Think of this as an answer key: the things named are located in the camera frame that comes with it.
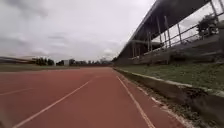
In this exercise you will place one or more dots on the grass bank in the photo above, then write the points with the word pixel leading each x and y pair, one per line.
pixel 180 74

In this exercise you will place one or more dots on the infield grass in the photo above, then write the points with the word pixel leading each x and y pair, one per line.
pixel 26 67

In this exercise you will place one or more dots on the row of distant trees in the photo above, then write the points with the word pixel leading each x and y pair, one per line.
pixel 43 62

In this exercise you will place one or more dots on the gravel strip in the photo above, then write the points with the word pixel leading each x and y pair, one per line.
pixel 166 107

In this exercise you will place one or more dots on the red running track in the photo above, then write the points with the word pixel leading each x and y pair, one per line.
pixel 83 96

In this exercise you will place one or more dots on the tree behind grandstand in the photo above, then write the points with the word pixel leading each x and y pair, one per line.
pixel 206 25

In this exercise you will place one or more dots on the low concrete kerb wall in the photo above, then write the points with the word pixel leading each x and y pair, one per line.
pixel 173 90

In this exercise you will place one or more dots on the roofed grandstand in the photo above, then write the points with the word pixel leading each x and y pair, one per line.
pixel 173 13

